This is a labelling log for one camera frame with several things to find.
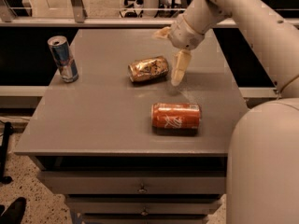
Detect middle grey drawer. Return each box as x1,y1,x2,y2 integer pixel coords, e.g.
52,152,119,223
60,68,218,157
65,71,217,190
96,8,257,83
66,196,221,215

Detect top grey drawer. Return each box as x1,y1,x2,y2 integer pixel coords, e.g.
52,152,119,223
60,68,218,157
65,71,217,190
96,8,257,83
37,171,226,195

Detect gold orange soda can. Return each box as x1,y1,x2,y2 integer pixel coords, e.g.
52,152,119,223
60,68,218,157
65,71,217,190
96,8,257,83
128,56,169,82

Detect blue silver energy drink can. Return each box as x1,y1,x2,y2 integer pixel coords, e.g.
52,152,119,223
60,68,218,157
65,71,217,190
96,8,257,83
48,35,78,83

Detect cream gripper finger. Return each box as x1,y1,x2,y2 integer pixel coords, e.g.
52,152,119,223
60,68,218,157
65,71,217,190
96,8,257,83
152,26,171,39
171,49,192,87

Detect orange soda can lying down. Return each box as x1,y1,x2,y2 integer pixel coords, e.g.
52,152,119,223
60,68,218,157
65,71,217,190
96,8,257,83
151,103,201,129

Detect grey metal railing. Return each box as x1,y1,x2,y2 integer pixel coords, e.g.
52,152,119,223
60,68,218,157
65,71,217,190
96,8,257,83
0,0,299,29

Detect grey drawer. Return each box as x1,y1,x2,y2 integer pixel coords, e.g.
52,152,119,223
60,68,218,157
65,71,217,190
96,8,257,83
66,196,221,215
83,214,207,224
37,171,226,195

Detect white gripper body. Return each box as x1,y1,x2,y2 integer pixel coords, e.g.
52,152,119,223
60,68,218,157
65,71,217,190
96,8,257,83
168,14,205,50

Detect black shoe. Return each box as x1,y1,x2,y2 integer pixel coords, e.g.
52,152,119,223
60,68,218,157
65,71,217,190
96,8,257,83
0,197,26,224

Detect bottom grey drawer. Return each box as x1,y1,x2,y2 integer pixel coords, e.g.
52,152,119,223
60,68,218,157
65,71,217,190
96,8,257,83
83,214,207,224

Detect grey drawer cabinet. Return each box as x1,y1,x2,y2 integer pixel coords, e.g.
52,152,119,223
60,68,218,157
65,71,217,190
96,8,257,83
14,28,250,224

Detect black pole stand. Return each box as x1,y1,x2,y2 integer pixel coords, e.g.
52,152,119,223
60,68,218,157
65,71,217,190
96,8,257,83
0,122,13,184

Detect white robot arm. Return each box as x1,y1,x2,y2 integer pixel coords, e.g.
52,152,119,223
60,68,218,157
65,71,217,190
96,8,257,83
158,0,299,224

